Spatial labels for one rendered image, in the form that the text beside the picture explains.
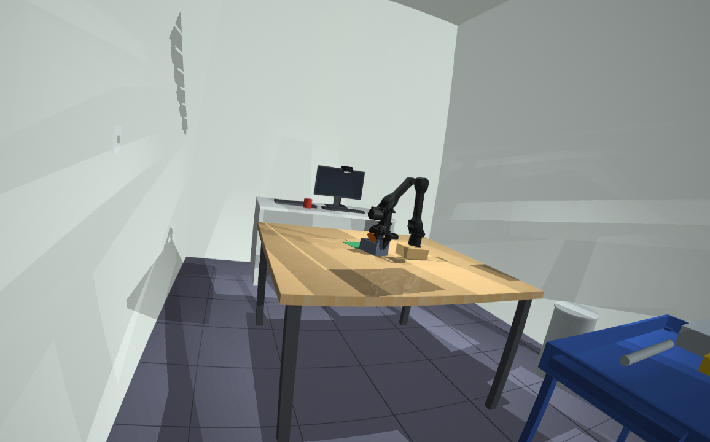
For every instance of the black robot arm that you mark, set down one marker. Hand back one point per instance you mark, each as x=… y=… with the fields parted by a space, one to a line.
x=385 y=209

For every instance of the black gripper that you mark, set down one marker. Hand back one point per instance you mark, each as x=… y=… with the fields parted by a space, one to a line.
x=388 y=235

